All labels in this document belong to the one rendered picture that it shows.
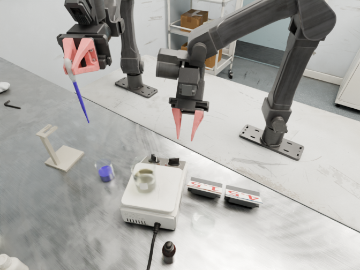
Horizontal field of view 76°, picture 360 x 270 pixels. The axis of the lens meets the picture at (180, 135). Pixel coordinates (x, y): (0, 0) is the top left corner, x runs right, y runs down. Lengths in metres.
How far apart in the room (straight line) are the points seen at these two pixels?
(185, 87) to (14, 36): 1.47
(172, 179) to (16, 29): 1.51
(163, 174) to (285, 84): 0.39
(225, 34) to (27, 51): 1.52
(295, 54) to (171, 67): 0.30
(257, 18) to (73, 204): 0.62
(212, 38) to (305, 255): 0.52
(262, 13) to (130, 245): 0.58
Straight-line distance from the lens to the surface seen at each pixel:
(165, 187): 0.54
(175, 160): 0.63
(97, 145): 0.79
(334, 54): 3.36
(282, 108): 0.70
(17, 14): 1.84
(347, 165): 0.86
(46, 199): 0.71
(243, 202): 0.62
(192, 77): 0.51
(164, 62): 0.61
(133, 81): 1.00
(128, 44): 0.93
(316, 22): 0.60
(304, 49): 0.63
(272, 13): 0.58
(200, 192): 0.62
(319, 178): 0.78
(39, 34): 1.91
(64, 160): 0.77
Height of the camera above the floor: 1.43
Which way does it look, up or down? 43 degrees down
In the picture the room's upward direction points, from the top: 1 degrees clockwise
